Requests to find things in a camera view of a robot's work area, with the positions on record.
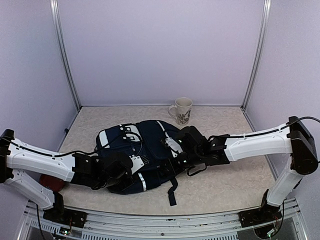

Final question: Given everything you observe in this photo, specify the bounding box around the navy blue student backpack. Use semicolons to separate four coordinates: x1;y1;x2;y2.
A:
95;120;179;206

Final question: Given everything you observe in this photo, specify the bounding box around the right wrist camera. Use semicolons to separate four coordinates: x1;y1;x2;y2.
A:
165;137;183;158

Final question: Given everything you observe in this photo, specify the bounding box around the beige patterned ceramic mug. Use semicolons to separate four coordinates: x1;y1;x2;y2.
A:
167;97;193;126

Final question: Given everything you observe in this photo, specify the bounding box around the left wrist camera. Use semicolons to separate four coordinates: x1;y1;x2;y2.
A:
130;155;145;175

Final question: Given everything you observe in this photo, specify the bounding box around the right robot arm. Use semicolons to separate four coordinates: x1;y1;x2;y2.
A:
163;116;319;222

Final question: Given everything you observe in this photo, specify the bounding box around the right aluminium frame post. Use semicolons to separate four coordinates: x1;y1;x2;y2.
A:
241;0;272;112

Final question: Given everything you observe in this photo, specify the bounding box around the left aluminium frame post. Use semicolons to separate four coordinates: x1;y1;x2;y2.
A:
50;0;82;112

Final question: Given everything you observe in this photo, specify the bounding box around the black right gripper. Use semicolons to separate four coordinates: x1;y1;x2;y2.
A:
158;149;203;177

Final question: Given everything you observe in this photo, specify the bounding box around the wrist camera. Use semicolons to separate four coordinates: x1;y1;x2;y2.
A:
165;137;183;158
130;155;145;175

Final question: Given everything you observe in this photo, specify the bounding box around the aluminium frame post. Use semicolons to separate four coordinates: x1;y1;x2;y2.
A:
241;0;272;112
50;0;82;112

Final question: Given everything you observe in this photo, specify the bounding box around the red floral round tin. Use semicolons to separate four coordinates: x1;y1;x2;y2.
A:
39;174;65;192

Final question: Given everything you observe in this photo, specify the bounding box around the front aluminium rail base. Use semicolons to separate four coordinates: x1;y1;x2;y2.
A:
17;197;308;240

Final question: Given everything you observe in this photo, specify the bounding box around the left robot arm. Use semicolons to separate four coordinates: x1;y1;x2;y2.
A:
0;129;134;223

